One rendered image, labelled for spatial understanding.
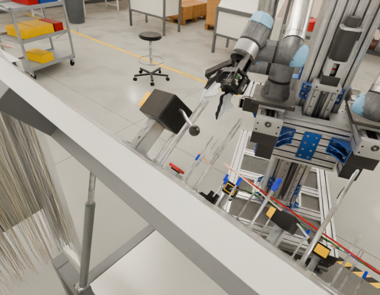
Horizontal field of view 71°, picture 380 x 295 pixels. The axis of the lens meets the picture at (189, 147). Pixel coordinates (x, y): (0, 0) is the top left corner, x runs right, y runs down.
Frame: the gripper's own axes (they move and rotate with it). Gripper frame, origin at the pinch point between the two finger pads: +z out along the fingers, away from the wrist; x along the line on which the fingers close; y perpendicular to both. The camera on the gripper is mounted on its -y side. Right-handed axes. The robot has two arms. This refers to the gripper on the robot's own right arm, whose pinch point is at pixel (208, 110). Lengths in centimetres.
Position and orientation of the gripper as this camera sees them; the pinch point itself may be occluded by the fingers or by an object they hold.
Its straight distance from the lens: 86.1
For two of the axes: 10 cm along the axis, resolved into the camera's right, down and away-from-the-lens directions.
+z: -4.8, 8.8, -0.8
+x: 6.5, 4.1, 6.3
